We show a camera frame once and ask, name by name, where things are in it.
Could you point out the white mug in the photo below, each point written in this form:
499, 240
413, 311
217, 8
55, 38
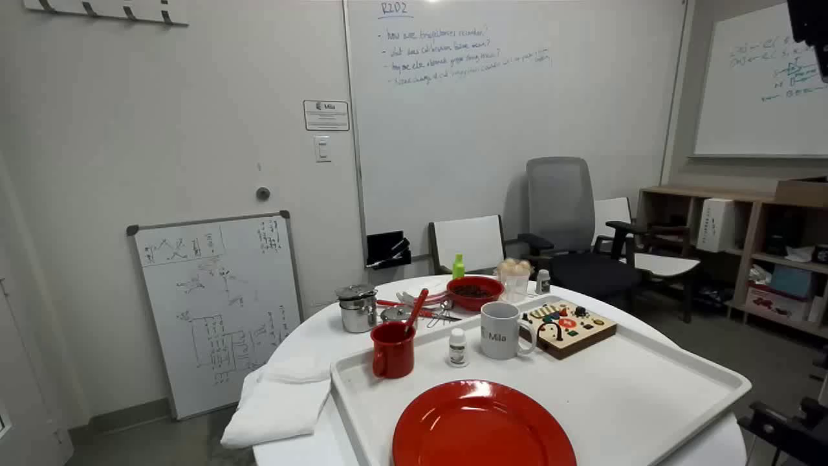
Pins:
499, 333

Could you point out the blue storage box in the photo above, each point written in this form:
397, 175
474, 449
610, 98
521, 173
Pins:
792, 284

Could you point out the red bowl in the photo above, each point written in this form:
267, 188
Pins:
474, 293

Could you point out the wooden shelf unit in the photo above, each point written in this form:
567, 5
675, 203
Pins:
752, 235

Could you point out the grey office chair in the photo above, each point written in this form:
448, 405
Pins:
561, 209

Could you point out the white binder box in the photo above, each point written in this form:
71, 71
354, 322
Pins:
716, 223

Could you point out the large wall whiteboard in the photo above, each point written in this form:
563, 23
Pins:
482, 147

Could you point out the white and red box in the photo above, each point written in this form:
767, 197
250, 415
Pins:
777, 305

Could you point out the red mug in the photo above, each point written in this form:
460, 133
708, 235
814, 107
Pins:
394, 353

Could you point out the wooden button board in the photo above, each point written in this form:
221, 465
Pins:
570, 329

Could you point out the wall coat hook rack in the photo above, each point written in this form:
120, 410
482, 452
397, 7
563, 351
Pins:
105, 8

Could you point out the white plastic tray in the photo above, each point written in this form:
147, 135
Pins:
638, 397

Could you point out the small framed whiteboard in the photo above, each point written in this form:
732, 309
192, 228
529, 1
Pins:
217, 311

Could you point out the white chair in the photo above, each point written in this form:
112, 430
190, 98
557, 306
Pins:
668, 266

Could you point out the small glass shaker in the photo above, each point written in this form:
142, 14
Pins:
541, 280

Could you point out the white cloth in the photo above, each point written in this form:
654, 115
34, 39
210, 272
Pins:
276, 403

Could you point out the white wall sign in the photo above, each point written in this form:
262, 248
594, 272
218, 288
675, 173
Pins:
327, 115

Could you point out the black equipment stand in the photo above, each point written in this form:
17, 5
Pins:
791, 430

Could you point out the black box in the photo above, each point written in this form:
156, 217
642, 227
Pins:
389, 250

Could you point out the small green bottle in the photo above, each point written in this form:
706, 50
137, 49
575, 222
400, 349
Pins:
460, 269

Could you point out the small white bottle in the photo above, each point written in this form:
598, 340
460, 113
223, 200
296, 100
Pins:
456, 349

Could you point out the round grey wall knob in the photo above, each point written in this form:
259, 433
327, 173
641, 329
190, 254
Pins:
262, 192

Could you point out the red plate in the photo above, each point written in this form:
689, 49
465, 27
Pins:
482, 429

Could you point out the white flat panel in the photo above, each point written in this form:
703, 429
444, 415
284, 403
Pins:
468, 244

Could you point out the red spoon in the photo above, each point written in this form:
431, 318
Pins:
417, 306

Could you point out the metal pot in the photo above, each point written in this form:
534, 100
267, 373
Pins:
358, 311

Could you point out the wall whiteboard with green writing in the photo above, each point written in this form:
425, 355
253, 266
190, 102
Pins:
759, 95

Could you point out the cardboard box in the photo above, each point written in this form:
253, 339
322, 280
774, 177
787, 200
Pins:
804, 192

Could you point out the white light switch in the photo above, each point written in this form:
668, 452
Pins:
322, 150

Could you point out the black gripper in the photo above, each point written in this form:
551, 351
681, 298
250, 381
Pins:
814, 27

